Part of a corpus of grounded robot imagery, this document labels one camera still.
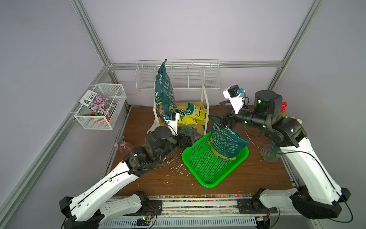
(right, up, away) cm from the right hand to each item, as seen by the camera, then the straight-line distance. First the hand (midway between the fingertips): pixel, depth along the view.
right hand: (216, 108), depth 57 cm
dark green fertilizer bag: (+9, -17, +17) cm, 26 cm away
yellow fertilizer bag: (-9, -2, +24) cm, 26 cm away
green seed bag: (-5, -16, +34) cm, 38 cm away
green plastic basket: (0, -34, +30) cm, 46 cm away
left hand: (-11, -9, +5) cm, 15 cm away
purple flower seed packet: (-58, +4, +16) cm, 61 cm away
